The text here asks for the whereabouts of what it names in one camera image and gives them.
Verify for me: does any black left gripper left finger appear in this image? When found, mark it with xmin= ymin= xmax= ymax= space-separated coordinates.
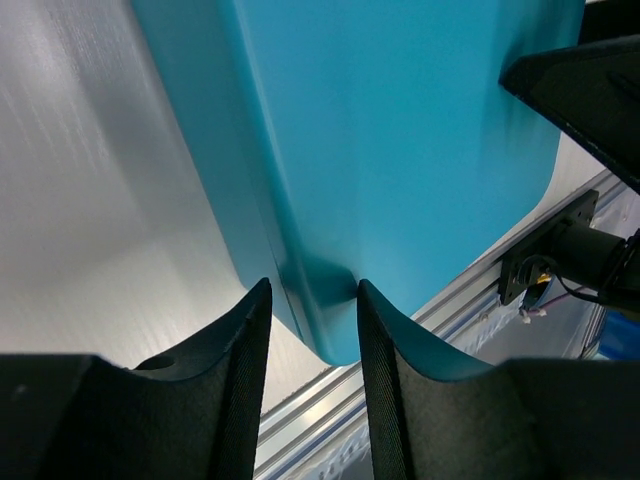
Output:
xmin=1 ymin=279 xmax=272 ymax=479

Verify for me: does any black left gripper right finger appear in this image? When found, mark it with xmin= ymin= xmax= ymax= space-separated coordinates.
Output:
xmin=357 ymin=280 xmax=639 ymax=479

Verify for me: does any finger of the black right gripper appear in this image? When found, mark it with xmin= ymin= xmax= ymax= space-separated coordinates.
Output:
xmin=500 ymin=35 xmax=639 ymax=191

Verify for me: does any teal box lid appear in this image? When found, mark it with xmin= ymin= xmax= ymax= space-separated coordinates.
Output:
xmin=228 ymin=1 xmax=585 ymax=365

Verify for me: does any teal square box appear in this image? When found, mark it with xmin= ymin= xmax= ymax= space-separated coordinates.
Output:
xmin=132 ymin=1 xmax=308 ymax=339

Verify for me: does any aluminium mounting rail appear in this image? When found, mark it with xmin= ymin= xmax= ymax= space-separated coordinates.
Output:
xmin=254 ymin=172 xmax=639 ymax=479

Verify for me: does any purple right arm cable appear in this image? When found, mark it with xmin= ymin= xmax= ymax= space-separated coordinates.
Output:
xmin=519 ymin=289 xmax=576 ymax=324

